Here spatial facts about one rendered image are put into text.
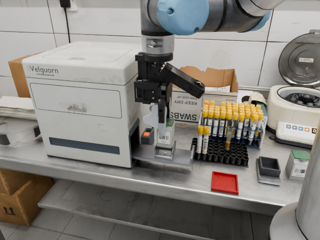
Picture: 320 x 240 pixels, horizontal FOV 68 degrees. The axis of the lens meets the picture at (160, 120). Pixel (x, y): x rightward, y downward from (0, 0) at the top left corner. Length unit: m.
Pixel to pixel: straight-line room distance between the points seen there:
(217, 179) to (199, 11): 0.44
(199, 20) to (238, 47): 0.75
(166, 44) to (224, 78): 0.62
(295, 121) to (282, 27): 0.44
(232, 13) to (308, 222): 0.37
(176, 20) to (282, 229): 0.31
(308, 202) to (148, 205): 1.26
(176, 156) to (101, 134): 0.22
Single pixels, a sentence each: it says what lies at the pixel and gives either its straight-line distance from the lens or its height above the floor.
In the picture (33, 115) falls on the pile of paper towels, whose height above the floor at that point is 0.90.
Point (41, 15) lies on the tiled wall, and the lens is 1.44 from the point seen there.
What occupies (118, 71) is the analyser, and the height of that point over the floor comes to 1.16.
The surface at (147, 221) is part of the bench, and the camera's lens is 1.35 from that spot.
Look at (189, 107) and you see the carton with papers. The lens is 0.88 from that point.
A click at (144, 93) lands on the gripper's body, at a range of 0.58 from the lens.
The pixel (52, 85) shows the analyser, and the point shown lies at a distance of 0.67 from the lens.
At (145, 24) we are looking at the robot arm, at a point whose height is 1.26.
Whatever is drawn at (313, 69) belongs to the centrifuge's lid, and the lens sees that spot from 1.18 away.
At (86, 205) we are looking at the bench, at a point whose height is 0.27.
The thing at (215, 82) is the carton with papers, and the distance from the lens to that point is 1.13.
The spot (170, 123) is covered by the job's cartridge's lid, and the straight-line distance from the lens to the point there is 0.63.
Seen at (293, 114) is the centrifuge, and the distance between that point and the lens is 0.90.
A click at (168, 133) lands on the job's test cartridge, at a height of 1.00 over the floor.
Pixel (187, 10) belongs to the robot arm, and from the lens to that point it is 0.41.
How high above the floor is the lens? 1.32
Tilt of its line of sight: 28 degrees down
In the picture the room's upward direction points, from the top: straight up
